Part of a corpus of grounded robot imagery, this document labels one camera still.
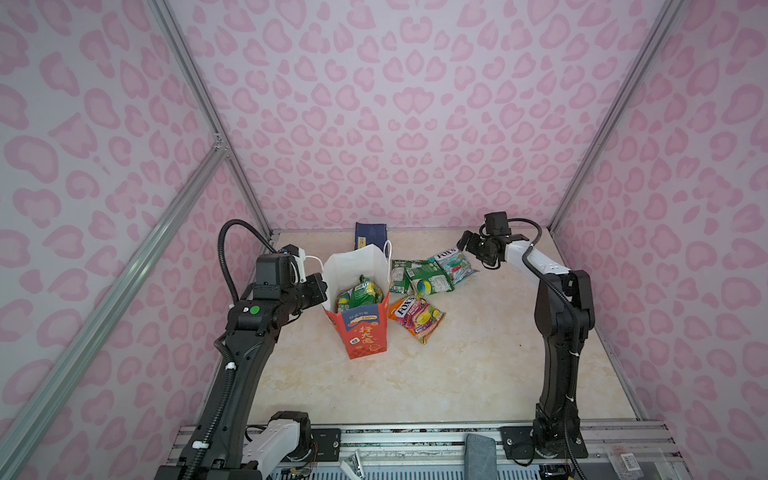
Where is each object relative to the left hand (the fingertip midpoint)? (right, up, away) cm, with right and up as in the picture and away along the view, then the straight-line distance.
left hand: (326, 279), depth 74 cm
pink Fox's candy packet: (+24, -13, +19) cm, 33 cm away
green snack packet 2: (+28, -1, +26) cm, 38 cm away
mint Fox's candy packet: (+38, +3, +33) cm, 50 cm away
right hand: (+42, +10, +29) cm, 52 cm away
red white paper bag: (+8, -14, +5) cm, 17 cm away
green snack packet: (+6, -6, +12) cm, 15 cm away
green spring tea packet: (+19, -3, +28) cm, 33 cm away
